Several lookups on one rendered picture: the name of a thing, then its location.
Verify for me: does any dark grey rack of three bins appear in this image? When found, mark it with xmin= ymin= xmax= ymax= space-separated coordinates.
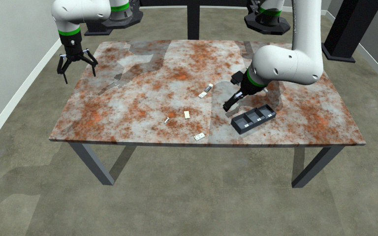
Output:
xmin=231 ymin=104 xmax=277 ymax=135

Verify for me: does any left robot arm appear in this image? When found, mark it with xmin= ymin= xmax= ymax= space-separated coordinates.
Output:
xmin=230 ymin=0 xmax=323 ymax=92

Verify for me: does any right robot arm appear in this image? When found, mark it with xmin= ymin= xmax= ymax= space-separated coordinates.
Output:
xmin=51 ymin=0 xmax=133 ymax=46

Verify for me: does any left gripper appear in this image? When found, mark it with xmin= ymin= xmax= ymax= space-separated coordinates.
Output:
xmin=223 ymin=81 xmax=256 ymax=112

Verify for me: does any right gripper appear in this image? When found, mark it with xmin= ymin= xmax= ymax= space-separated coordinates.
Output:
xmin=57 ymin=43 xmax=98 ymax=84

